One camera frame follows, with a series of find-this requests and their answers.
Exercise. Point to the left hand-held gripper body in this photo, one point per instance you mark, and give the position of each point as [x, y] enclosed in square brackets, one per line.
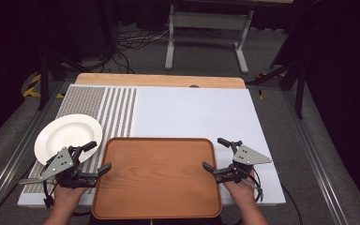
[57, 164]

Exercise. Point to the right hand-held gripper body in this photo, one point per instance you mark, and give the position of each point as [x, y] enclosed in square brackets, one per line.
[247, 156]

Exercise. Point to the white plate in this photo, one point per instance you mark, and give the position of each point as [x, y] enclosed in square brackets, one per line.
[67, 132]

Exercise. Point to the brown wooden tray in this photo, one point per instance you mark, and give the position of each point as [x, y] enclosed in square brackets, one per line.
[157, 178]

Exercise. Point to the person's left hand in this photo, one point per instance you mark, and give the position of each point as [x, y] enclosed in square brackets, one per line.
[67, 195]

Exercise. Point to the person's right hand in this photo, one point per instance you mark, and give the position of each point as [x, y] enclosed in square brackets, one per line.
[242, 192]

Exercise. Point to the white mat with grey pattern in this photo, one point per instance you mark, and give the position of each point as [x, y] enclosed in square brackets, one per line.
[193, 115]

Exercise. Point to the yellow black hazard tape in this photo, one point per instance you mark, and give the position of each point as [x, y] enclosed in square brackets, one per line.
[31, 87]

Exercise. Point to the black tripod stand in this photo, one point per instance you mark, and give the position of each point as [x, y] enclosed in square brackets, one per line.
[296, 81]

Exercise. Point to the grey metal stand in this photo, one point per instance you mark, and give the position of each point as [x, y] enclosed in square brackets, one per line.
[207, 22]

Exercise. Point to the aluminium floor rail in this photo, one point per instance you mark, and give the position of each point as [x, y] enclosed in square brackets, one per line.
[315, 162]
[15, 159]

